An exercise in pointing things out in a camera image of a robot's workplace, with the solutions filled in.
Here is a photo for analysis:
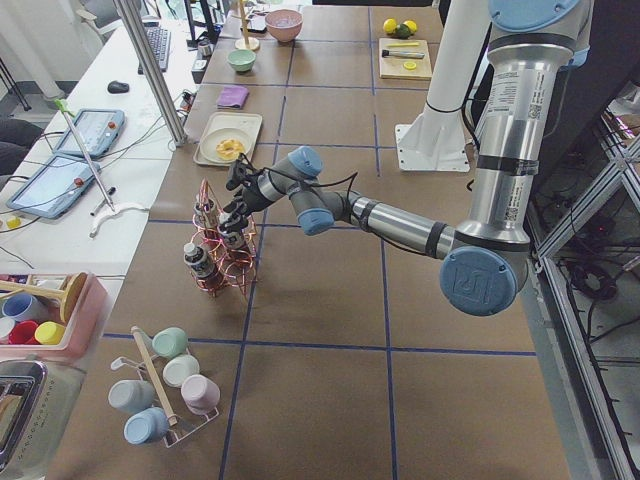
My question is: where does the tea bottle back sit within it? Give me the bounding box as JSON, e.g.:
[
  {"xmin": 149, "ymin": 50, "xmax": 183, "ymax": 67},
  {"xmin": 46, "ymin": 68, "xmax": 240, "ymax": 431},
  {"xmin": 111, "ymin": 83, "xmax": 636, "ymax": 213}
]
[{"xmin": 193, "ymin": 199, "xmax": 218, "ymax": 229}]

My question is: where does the yellow cup in bin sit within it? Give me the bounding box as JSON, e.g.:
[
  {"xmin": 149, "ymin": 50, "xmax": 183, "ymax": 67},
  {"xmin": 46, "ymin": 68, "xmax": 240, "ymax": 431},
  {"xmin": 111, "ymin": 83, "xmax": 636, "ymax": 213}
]
[{"xmin": 34, "ymin": 321, "xmax": 66, "ymax": 345}]

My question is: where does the teach pendant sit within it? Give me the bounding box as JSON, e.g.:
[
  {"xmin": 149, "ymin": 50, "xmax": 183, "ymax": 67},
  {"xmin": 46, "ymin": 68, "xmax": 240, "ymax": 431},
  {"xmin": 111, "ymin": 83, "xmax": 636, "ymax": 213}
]
[
  {"xmin": 53, "ymin": 109, "xmax": 125, "ymax": 159},
  {"xmin": 6, "ymin": 154, "xmax": 94, "ymax": 219}
]

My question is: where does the purple folded cloth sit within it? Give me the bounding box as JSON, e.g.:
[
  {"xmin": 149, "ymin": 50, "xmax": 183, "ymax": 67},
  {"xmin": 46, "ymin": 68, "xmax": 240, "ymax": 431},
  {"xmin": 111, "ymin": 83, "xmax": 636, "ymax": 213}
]
[{"xmin": 216, "ymin": 85, "xmax": 249, "ymax": 109}]

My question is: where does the cream serving tray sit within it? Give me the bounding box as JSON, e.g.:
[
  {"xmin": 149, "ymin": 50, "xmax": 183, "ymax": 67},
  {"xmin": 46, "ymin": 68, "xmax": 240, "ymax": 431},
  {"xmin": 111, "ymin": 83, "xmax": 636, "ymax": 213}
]
[{"xmin": 193, "ymin": 112, "xmax": 262, "ymax": 166}]

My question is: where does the copper wire bottle rack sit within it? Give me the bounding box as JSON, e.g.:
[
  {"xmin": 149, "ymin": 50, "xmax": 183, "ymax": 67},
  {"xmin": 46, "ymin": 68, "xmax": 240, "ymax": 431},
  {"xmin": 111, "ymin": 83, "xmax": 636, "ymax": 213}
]
[{"xmin": 188, "ymin": 179, "xmax": 257, "ymax": 300}]

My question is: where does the glazed donut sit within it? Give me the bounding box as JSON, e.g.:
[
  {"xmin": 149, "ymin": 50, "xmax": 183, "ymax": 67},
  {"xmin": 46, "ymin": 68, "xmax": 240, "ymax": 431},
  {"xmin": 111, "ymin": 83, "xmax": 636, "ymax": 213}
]
[{"xmin": 215, "ymin": 138, "xmax": 246, "ymax": 161}]

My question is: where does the blue cup on rack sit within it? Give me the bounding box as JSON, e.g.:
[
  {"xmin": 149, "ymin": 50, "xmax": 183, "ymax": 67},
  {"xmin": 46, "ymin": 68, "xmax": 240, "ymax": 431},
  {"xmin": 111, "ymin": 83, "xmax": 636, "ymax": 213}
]
[{"xmin": 123, "ymin": 407, "xmax": 169, "ymax": 445}]

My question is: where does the teach pendant far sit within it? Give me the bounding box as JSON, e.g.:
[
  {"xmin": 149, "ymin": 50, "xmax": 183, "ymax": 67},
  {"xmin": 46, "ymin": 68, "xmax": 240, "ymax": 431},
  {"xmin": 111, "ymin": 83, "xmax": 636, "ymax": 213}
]
[{"xmin": 53, "ymin": 109, "xmax": 125, "ymax": 159}]

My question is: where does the wooden cutting board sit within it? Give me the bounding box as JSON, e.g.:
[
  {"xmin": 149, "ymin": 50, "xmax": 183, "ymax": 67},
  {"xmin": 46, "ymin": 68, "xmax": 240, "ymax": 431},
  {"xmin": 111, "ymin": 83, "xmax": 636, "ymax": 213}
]
[{"xmin": 379, "ymin": 38, "xmax": 432, "ymax": 80}]

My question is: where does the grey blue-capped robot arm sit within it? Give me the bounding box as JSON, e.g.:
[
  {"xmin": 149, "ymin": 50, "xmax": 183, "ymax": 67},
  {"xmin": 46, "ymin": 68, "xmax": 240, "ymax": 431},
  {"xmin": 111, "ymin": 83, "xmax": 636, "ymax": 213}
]
[{"xmin": 221, "ymin": 1, "xmax": 594, "ymax": 316}]

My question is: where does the aluminium frame post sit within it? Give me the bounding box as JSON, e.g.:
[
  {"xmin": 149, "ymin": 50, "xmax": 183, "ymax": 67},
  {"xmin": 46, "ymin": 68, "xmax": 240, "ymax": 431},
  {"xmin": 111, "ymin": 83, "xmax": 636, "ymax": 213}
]
[{"xmin": 114, "ymin": 0, "xmax": 187, "ymax": 147}]

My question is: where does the pink cup on rack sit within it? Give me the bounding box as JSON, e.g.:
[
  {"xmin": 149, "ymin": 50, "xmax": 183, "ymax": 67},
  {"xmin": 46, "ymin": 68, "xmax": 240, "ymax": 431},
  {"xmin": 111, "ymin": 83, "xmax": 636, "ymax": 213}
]
[{"xmin": 181, "ymin": 374, "xmax": 221, "ymax": 415}]

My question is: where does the teach pendant near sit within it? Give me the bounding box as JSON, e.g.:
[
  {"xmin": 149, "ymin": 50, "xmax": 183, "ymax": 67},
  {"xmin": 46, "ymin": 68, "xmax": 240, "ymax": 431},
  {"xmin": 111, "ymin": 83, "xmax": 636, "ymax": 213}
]
[{"xmin": 6, "ymin": 154, "xmax": 94, "ymax": 219}]

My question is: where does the pink storage bin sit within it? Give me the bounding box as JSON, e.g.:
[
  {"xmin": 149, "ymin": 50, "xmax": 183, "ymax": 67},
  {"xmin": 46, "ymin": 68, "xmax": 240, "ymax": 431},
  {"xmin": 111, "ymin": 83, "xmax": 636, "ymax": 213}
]
[{"xmin": 1, "ymin": 273, "xmax": 107, "ymax": 362}]

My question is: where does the black handled knife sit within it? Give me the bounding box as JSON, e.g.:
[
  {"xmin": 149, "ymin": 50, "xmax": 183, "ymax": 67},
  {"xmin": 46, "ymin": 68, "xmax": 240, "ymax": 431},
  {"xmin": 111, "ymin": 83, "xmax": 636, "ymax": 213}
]
[{"xmin": 381, "ymin": 49, "xmax": 425, "ymax": 59}]

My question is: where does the green bowl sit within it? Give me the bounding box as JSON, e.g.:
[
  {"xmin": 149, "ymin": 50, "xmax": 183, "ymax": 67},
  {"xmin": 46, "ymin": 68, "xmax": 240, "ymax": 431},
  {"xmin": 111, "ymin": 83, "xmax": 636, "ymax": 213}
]
[{"xmin": 227, "ymin": 49, "xmax": 257, "ymax": 73}]

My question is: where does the green cup on rack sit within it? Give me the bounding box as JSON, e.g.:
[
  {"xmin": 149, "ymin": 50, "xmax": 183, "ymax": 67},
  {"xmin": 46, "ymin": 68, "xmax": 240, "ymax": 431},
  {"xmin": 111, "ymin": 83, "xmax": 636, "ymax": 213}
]
[{"xmin": 152, "ymin": 327, "xmax": 188, "ymax": 359}]

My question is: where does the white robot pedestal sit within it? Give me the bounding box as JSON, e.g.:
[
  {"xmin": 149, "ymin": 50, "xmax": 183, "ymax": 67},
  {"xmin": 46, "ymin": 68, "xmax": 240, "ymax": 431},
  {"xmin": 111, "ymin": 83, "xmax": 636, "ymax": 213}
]
[{"xmin": 396, "ymin": 0, "xmax": 491, "ymax": 172}]

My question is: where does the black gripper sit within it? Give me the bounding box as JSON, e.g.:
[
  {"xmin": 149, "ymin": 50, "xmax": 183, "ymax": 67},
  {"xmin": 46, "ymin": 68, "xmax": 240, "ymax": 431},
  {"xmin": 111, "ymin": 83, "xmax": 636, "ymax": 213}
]
[{"xmin": 219, "ymin": 174, "xmax": 260, "ymax": 231}]

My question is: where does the black computer mouse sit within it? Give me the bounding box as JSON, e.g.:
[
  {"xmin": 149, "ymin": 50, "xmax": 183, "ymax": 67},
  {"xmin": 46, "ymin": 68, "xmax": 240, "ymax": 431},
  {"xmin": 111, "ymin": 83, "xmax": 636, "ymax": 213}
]
[{"xmin": 107, "ymin": 81, "xmax": 130, "ymax": 94}]

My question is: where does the grey-blue cup on rack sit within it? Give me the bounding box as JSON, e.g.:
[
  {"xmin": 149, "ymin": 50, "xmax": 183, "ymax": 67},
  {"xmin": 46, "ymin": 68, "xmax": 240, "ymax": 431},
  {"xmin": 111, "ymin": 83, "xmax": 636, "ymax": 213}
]
[{"xmin": 108, "ymin": 380, "xmax": 155, "ymax": 414}]

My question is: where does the metal reacher grabber stick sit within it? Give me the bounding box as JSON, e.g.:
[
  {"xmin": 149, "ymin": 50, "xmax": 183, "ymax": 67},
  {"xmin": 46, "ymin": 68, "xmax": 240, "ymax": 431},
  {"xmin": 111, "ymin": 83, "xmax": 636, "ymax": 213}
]
[{"xmin": 53, "ymin": 98, "xmax": 150, "ymax": 239}]

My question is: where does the black marker pen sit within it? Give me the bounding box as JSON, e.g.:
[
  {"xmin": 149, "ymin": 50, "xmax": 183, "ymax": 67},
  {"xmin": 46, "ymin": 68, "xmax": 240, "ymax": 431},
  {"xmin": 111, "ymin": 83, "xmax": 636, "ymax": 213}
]
[{"xmin": 90, "ymin": 186, "xmax": 116, "ymax": 217}]

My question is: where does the yellow lemon left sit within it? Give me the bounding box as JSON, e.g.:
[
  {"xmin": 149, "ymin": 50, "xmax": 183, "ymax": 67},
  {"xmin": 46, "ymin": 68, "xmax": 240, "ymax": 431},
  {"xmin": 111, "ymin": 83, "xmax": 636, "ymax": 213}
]
[{"xmin": 383, "ymin": 18, "xmax": 397, "ymax": 35}]

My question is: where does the tea bottle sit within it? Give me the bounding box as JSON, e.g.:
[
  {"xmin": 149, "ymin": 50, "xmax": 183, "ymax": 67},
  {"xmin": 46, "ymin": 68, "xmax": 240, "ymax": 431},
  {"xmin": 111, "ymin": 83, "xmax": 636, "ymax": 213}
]
[
  {"xmin": 218, "ymin": 216, "xmax": 247, "ymax": 250},
  {"xmin": 183, "ymin": 242, "xmax": 221, "ymax": 290},
  {"xmin": 193, "ymin": 199, "xmax": 218, "ymax": 229}
]

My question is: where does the white cup on rack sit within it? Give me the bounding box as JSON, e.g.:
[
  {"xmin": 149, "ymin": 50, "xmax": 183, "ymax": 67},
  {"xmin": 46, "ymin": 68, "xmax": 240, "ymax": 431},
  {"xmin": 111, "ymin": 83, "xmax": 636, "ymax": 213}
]
[{"xmin": 162, "ymin": 353, "xmax": 200, "ymax": 388}]

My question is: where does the wooden mug tree upright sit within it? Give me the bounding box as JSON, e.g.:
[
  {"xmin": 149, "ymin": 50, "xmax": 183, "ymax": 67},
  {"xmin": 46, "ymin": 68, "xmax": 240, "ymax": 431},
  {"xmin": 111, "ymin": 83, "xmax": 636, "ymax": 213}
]
[{"xmin": 235, "ymin": 0, "xmax": 260, "ymax": 51}]

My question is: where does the small metal cup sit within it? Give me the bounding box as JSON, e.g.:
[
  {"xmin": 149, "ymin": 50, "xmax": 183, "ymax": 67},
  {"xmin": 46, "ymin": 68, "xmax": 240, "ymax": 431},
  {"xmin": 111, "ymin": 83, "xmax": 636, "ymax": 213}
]
[{"xmin": 197, "ymin": 39, "xmax": 213, "ymax": 59}]

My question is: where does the tea bottle front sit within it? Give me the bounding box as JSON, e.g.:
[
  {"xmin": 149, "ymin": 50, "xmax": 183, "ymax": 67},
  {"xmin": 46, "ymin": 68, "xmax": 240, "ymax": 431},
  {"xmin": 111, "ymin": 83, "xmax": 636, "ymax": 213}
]
[{"xmin": 183, "ymin": 242, "xmax": 221, "ymax": 290}]

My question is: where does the white wire cup rack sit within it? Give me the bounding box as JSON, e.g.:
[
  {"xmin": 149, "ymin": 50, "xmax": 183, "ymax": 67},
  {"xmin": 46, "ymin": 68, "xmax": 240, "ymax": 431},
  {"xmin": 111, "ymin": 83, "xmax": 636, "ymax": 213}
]
[{"xmin": 110, "ymin": 348, "xmax": 220, "ymax": 448}]

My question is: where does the blue cup in bin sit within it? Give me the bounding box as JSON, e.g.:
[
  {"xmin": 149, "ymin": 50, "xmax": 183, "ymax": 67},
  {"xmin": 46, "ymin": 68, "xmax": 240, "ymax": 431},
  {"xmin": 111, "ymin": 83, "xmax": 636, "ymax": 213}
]
[{"xmin": 2, "ymin": 293, "xmax": 47, "ymax": 322}]

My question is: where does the black keyboard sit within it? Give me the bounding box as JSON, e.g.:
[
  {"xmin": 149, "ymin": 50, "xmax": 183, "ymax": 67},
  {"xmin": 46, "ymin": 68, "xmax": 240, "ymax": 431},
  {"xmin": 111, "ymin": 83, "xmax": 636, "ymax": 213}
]
[{"xmin": 145, "ymin": 26, "xmax": 171, "ymax": 72}]

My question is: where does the cream plate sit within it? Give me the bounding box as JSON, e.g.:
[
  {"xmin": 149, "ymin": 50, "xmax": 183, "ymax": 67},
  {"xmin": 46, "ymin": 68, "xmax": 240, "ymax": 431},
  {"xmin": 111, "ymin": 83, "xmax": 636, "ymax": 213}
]
[{"xmin": 199, "ymin": 128, "xmax": 253, "ymax": 163}]

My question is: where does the pink bowl with ice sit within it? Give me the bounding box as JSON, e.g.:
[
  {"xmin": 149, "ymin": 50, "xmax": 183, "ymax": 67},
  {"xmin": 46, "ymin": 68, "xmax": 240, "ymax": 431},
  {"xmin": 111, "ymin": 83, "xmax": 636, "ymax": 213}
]
[{"xmin": 265, "ymin": 9, "xmax": 303, "ymax": 43}]

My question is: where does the wooden dowel on rack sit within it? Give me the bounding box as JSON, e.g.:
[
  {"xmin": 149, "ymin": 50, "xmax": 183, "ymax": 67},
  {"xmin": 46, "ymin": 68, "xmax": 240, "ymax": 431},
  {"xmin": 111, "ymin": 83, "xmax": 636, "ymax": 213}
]
[{"xmin": 131, "ymin": 326, "xmax": 178, "ymax": 427}]

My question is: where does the wooden mug tree in bin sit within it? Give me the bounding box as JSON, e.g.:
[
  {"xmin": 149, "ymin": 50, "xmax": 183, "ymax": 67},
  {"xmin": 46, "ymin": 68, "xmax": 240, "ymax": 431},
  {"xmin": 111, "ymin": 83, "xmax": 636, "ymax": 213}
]
[{"xmin": 1, "ymin": 272, "xmax": 88, "ymax": 324}]

